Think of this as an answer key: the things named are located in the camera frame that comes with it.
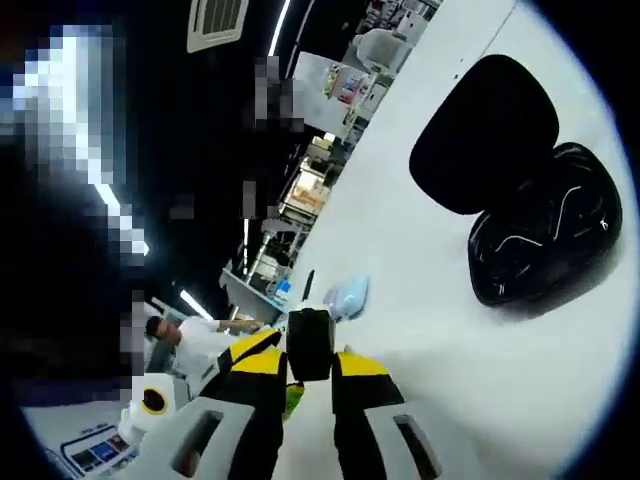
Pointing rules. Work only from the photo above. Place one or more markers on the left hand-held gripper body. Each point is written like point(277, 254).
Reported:
point(152, 400)

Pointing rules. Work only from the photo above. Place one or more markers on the blue and white wall poster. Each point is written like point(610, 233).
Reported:
point(100, 450)

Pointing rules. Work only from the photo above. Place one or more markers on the black ear-hook earbud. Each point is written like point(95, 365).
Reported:
point(310, 345)

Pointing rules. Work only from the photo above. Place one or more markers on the colourful display shelf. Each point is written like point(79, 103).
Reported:
point(350, 90)

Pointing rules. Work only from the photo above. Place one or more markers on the black phone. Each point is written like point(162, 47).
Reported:
point(309, 285)

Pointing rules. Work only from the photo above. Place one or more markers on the ceiling air conditioner vent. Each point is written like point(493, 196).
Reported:
point(217, 22)

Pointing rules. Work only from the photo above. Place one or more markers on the light blue earbud case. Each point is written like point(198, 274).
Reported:
point(355, 295)

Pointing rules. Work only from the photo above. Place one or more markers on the white table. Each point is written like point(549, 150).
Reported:
point(450, 375)

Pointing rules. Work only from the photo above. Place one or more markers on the large black earbud case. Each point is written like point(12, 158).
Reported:
point(480, 125)

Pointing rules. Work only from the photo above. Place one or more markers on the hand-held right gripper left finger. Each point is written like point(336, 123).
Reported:
point(260, 400)

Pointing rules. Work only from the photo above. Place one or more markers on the white office chair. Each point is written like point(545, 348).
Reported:
point(375, 47)

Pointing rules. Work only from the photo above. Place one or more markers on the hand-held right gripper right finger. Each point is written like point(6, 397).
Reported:
point(365, 395)

